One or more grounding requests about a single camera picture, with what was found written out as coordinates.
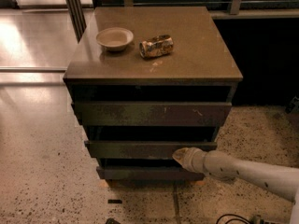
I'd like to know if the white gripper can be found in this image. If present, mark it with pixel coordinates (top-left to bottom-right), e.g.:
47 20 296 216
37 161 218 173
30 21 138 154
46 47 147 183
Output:
172 147 206 173

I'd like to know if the grey drawer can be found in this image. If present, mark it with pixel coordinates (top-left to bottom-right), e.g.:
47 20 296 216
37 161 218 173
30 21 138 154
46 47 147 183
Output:
85 141 217 160
73 102 232 127
96 166 205 181

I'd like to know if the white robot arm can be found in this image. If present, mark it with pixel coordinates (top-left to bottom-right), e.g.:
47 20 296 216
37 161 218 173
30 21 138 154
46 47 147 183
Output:
172 147 299 224

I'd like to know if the dark grey drawer cabinet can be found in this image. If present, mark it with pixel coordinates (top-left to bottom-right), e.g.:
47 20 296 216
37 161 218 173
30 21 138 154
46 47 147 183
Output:
64 7 242 168

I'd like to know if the black floor tape strip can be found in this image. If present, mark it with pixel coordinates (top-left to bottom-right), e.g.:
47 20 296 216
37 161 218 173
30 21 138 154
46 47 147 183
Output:
107 199 122 203

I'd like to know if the black object on floor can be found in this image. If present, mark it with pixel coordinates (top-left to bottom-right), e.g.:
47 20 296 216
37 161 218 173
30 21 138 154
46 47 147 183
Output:
106 218 120 224

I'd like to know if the grey power strip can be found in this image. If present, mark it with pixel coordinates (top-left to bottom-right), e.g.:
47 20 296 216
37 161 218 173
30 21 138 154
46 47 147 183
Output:
252 215 277 224

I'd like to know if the crushed gold soda can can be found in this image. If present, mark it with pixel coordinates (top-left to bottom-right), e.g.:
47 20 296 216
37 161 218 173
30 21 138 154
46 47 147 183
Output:
139 35 174 59

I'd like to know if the beige paper bowl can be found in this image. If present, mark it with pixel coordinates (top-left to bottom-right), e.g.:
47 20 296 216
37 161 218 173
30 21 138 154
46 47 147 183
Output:
96 27 134 51

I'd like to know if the black cable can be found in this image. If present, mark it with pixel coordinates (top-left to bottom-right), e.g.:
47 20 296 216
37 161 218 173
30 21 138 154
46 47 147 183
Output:
215 213 254 224

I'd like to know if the dark pillar post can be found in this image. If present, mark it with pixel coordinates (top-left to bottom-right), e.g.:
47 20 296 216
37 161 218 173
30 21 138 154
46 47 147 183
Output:
65 0 86 42

